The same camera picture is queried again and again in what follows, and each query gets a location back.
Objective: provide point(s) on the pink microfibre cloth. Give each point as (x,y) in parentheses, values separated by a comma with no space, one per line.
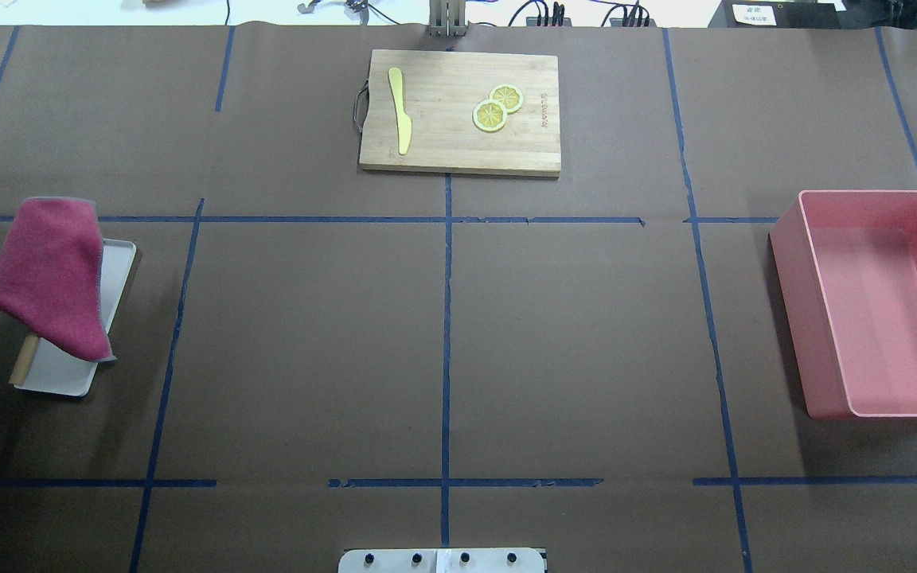
(53,242)

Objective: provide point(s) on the yellow plastic knife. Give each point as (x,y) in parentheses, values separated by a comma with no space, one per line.
(395,77)

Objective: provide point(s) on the lemon slice front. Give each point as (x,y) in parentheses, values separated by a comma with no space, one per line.
(489,116)

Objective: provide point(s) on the lemon slice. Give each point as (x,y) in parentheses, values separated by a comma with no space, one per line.
(489,116)
(510,97)

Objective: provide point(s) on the lemon slice rear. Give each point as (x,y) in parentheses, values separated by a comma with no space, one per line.
(510,97)

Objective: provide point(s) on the bamboo cutting board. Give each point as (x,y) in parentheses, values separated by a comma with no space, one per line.
(441,89)

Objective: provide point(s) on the black power strip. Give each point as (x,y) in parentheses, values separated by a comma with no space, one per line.
(585,14)

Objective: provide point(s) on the black box with label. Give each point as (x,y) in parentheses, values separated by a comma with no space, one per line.
(775,15)

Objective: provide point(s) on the white towel rack tray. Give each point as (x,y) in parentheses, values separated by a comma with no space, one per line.
(65,362)

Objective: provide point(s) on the pink plastic bin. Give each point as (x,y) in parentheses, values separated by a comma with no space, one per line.
(847,267)

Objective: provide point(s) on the wooden rack bar inner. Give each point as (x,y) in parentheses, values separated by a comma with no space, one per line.
(24,360)

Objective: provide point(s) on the aluminium frame post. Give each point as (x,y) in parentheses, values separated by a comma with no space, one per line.
(447,18)

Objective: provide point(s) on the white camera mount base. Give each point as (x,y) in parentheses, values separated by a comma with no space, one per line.
(518,559)

